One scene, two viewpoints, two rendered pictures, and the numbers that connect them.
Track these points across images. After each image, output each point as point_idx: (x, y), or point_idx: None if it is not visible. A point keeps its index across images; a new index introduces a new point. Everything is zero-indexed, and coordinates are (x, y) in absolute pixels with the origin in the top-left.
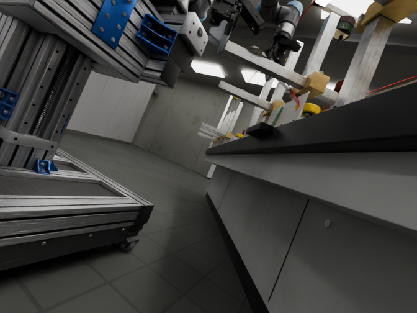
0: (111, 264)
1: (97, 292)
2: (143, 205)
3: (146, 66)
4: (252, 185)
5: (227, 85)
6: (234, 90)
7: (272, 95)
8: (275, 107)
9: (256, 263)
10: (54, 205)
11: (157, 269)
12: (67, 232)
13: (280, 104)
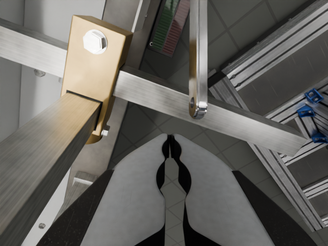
0: (222, 52)
1: (235, 18)
2: (223, 77)
3: None
4: None
5: (281, 127)
6: (254, 115)
7: (78, 151)
8: (125, 30)
9: None
10: (306, 25)
11: (184, 52)
12: (280, 28)
13: (104, 25)
